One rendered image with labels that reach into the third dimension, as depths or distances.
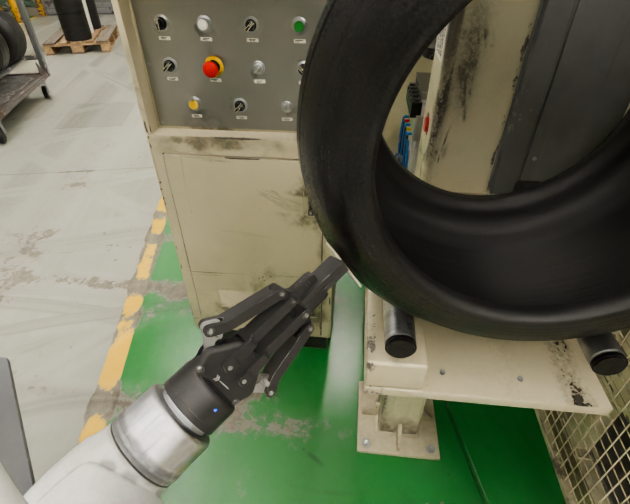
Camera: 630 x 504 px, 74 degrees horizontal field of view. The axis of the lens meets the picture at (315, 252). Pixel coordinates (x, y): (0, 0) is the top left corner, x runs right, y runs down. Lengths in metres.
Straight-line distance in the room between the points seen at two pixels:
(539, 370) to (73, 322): 1.83
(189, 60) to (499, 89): 0.79
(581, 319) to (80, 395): 1.64
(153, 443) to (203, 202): 0.99
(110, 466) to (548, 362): 0.65
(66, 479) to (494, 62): 0.80
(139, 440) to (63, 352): 1.57
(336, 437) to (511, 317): 1.06
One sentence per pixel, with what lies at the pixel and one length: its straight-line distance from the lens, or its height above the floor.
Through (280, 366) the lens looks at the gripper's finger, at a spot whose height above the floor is 0.97.
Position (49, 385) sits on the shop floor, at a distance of 1.94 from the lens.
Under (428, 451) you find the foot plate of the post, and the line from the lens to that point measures 1.56.
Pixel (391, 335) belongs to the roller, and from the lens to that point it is 0.61.
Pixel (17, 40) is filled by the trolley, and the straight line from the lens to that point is 4.88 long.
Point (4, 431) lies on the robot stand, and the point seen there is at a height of 0.65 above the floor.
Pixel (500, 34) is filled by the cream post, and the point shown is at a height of 1.23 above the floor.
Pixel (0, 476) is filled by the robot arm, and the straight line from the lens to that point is 0.34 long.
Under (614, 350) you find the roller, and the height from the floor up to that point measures 0.92.
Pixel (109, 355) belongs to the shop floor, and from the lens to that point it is 1.93.
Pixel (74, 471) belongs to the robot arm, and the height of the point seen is 0.97.
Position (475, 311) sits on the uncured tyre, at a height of 0.99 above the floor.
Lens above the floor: 1.37
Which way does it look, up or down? 38 degrees down
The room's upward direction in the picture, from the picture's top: straight up
